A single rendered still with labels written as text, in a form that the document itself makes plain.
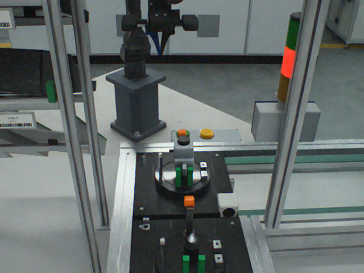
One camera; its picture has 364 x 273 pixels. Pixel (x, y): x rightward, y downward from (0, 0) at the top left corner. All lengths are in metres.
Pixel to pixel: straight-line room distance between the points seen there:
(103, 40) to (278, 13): 1.77
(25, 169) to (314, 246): 0.85
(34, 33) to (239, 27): 2.04
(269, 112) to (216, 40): 3.31
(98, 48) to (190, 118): 2.73
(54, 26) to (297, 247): 0.71
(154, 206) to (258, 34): 3.33
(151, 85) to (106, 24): 2.77
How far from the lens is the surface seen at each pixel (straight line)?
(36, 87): 0.66
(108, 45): 4.05
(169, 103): 1.53
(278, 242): 0.93
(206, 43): 4.02
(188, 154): 0.89
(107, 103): 1.55
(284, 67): 0.71
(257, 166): 1.10
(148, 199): 0.92
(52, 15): 0.57
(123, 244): 0.84
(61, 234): 1.02
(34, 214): 1.10
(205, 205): 0.90
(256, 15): 4.01
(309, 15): 0.65
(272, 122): 0.75
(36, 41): 4.20
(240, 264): 0.80
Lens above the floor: 1.59
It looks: 34 degrees down
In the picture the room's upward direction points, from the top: 1 degrees clockwise
